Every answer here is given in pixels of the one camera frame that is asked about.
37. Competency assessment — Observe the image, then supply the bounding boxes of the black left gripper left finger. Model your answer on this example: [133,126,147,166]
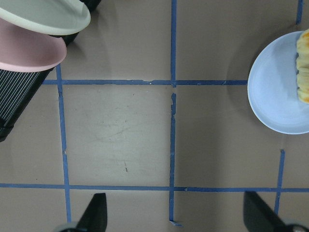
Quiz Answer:
[76,193,107,232]

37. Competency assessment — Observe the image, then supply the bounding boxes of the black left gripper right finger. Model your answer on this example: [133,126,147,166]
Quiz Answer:
[243,191,286,232]

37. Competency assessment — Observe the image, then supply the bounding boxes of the light blue plate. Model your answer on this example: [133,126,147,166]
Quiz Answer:
[247,31,309,135]

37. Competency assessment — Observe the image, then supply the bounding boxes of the pink plate in rack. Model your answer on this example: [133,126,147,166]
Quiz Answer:
[0,19,67,73]

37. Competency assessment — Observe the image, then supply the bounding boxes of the cream plate in rack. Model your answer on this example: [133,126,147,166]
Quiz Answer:
[0,0,91,36]

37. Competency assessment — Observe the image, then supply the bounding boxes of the black dish rack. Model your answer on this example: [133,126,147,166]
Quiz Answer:
[0,0,99,141]

